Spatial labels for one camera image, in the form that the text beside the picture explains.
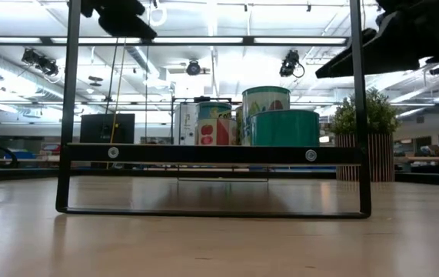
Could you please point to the wooden tray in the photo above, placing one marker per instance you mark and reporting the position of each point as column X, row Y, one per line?
column 211, row 154

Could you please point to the white cabinet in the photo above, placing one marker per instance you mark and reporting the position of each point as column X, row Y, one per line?
column 184, row 125

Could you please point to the white can blue print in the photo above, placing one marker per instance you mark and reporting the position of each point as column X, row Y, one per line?
column 265, row 100

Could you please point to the round black ceiling fixture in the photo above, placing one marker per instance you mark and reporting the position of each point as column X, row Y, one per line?
column 193, row 68

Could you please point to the tomato print can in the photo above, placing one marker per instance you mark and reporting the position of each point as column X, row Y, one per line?
column 215, row 132

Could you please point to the ceiling disc fixture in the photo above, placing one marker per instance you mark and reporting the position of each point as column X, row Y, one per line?
column 95, row 80

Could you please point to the potted plant ribbed pot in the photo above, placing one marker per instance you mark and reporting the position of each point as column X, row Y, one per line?
column 382, row 115

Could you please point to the short plain teal can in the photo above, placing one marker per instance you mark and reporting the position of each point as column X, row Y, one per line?
column 284, row 129

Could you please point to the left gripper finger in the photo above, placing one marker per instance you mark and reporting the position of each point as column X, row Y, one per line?
column 127, row 27

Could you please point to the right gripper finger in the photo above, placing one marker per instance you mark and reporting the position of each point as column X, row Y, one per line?
column 338, row 66

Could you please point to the teal yellow corn can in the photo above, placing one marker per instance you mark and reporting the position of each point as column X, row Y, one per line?
column 214, row 110

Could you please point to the black box monitor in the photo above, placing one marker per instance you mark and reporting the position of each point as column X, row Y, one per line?
column 100, row 129

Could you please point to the background wooden table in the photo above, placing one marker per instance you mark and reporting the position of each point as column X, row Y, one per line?
column 434, row 159

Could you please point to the black aluminium table frame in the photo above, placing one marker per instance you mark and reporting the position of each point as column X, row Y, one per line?
column 27, row 174

